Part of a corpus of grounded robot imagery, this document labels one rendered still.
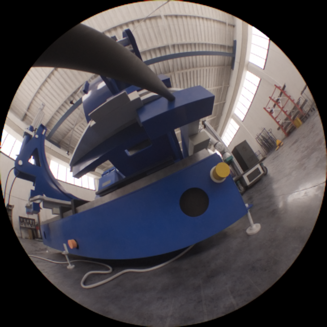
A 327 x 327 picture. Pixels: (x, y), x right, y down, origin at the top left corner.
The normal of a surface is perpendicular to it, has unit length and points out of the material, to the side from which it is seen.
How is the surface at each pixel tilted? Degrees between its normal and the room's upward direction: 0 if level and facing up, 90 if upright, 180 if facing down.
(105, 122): 180
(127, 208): 90
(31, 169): 90
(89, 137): 180
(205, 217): 90
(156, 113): 90
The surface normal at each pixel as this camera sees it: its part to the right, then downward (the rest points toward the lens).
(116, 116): 0.37, 0.83
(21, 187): 0.90, -0.43
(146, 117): -0.21, -0.36
